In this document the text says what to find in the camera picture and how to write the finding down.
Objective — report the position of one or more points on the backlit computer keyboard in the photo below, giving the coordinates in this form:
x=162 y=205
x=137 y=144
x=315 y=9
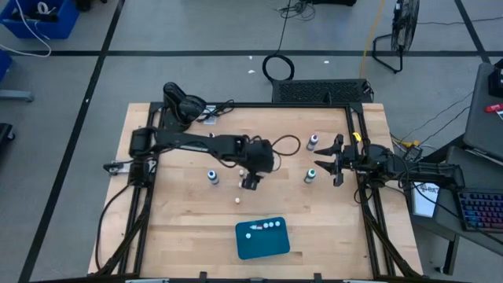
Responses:
x=483 y=210

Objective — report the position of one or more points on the black desktop device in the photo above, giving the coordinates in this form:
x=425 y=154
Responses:
x=496 y=78

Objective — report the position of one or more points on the grey keyboard desk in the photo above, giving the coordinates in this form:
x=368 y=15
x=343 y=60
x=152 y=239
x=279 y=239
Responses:
x=483 y=177

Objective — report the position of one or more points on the black floor fan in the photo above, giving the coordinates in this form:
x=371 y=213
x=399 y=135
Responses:
x=404 y=27

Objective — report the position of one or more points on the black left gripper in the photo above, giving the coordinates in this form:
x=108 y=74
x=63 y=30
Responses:
x=259 y=157

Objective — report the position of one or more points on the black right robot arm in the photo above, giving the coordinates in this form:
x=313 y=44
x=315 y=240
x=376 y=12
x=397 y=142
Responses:
x=432 y=173

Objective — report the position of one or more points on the black computer tower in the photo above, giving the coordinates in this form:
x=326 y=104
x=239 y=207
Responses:
x=314 y=91

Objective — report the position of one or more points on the large green food coloring bottle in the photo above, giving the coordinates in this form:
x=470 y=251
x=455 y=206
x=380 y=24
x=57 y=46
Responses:
x=310 y=175

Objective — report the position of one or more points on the teal plastic bin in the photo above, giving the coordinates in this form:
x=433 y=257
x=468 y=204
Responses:
x=263 y=245

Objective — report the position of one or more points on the yellow tag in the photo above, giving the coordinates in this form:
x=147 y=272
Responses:
x=357 y=137

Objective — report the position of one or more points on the small dark red coloring bottle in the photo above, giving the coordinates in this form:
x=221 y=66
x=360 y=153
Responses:
x=257 y=226

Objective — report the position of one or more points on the black aluminium table frame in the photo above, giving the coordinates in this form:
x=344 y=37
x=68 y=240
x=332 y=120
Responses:
x=251 y=105

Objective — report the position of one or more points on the white paper sheet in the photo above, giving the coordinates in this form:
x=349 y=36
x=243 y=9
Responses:
x=424 y=204

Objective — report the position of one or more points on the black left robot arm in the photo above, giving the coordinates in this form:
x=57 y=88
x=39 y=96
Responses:
x=188 y=142

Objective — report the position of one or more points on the silver mounting plate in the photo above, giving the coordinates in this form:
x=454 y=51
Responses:
x=120 y=167

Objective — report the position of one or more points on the dark grey desk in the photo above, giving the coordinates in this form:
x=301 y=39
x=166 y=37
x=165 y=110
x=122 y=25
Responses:
x=483 y=126

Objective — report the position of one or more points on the large blue food coloring bottle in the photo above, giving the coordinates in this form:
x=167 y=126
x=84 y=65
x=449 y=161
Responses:
x=213 y=177

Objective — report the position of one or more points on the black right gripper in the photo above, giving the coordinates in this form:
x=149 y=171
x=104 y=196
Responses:
x=349 y=160

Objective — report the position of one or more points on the blue plastic crate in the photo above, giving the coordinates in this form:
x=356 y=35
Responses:
x=59 y=27

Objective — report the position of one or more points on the large purple food coloring bottle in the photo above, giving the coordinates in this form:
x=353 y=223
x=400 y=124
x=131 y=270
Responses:
x=313 y=141

